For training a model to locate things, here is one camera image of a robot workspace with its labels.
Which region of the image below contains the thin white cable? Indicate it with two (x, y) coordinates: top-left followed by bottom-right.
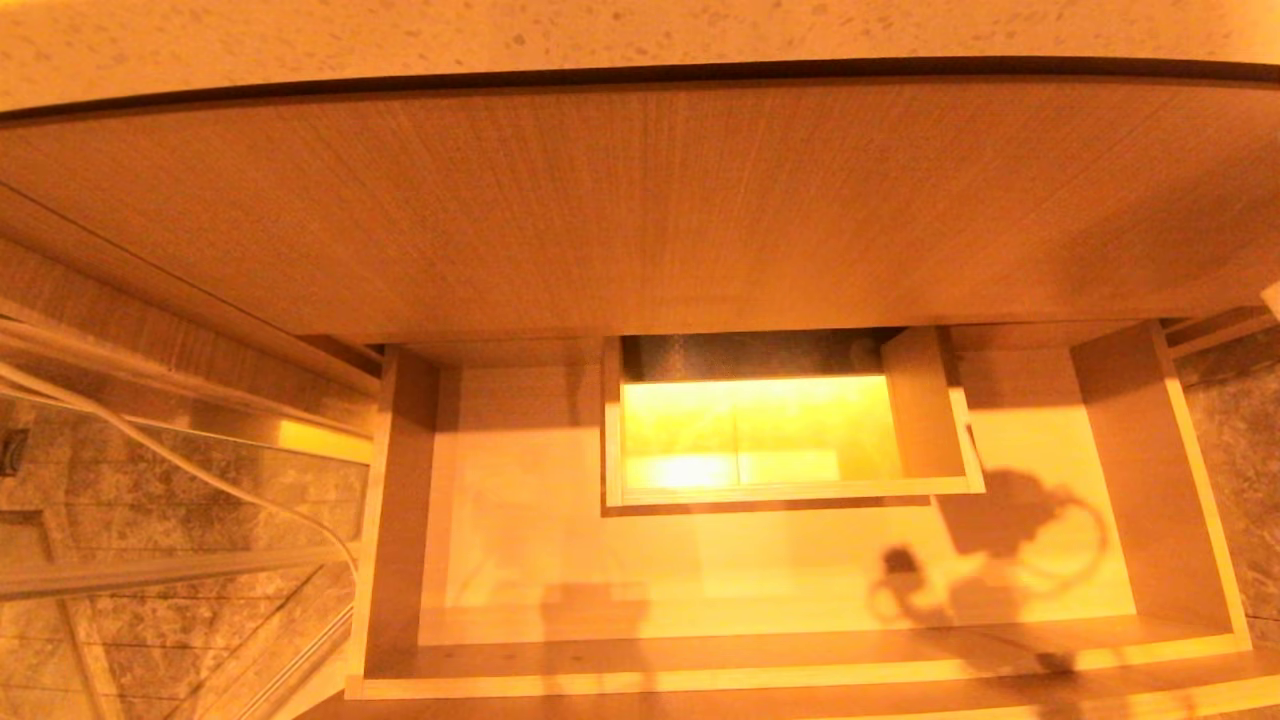
(0, 355), (361, 576)

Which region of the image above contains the wooden drawer pipe cutout box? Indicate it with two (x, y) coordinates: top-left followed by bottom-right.
(600, 325), (986, 517)

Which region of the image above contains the speckled stone countertop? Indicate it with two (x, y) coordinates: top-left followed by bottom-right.
(0, 0), (1280, 119)

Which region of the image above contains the glass shower partition metal frame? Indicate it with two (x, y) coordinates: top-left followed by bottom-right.
(0, 318), (379, 720)

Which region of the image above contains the wooden vanity cabinet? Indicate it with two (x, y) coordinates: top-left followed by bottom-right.
(0, 62), (1280, 399)

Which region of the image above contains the wooden vanity drawer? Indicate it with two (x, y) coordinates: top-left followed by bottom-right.
(290, 318), (1280, 720)

